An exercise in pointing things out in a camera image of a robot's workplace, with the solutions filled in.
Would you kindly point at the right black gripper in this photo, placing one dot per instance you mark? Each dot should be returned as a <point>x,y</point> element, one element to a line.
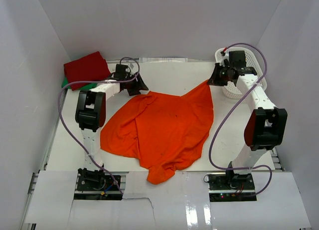
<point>214,81</point>

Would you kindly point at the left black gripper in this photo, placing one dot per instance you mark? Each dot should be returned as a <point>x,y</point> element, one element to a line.
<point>139,85</point>

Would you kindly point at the orange t shirt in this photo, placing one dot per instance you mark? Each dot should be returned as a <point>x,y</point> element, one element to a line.
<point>164,132</point>

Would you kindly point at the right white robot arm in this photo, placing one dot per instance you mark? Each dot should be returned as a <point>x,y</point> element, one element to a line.
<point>266,125</point>

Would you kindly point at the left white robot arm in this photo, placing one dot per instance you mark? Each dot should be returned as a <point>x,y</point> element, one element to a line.
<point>91,113</point>

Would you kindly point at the paper strip at back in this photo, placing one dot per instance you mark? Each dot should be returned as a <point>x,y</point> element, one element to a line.
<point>162,59</point>

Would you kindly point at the green folded t shirt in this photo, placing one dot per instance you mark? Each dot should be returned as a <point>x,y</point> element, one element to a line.
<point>86,86</point>

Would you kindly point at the red folded t shirt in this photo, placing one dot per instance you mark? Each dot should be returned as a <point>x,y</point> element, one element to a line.
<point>92,67</point>

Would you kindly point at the white paper sheet front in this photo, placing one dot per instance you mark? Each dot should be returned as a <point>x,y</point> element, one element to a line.
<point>181,203</point>

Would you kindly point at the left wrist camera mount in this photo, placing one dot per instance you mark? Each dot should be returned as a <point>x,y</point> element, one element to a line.
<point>122,73</point>

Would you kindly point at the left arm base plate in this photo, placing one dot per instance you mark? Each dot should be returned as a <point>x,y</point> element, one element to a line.
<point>97,185</point>

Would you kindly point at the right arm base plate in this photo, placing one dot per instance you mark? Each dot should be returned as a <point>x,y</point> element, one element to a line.
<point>225,188</point>

